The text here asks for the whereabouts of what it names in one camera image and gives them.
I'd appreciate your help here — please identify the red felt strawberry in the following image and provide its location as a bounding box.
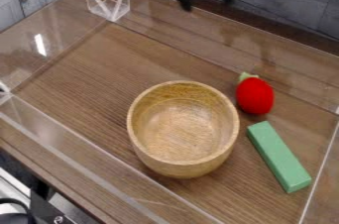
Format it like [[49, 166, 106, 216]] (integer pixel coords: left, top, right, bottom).
[[236, 72, 273, 115]]

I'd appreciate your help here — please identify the wooden bowl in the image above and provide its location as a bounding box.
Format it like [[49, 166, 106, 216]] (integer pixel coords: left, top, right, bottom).
[[125, 80, 240, 178]]

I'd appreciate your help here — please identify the green rectangular block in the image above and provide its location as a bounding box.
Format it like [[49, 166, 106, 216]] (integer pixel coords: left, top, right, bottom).
[[247, 121, 312, 193]]

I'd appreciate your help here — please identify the clear acrylic enclosure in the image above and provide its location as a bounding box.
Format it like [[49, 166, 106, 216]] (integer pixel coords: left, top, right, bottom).
[[0, 0, 339, 224]]

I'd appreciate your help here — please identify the black metal table bracket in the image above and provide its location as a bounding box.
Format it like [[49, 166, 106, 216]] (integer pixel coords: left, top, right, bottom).
[[29, 191, 76, 224]]

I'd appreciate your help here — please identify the black cable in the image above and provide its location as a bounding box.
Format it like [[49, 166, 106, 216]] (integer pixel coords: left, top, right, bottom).
[[0, 198, 30, 216]]

